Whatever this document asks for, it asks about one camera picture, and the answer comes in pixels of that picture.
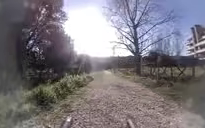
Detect large bare tree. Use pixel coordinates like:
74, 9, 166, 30
104, 0, 181, 76

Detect brown gravel path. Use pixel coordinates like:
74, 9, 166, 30
36, 69, 204, 128

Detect low green bushes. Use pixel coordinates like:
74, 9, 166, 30
30, 73, 91, 107

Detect dark leafy trees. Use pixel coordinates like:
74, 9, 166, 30
21, 0, 93, 81

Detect robot's own part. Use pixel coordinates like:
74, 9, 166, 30
59, 116, 74, 128
126, 119, 136, 128

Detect wooden fence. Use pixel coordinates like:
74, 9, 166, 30
114, 54, 205, 81

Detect dry grass verge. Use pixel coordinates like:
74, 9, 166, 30
114, 68, 205, 124

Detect multi-storey building with balconies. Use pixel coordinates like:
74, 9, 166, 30
185, 23, 205, 61

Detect green grass verge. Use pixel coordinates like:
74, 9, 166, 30
0, 87, 51, 128

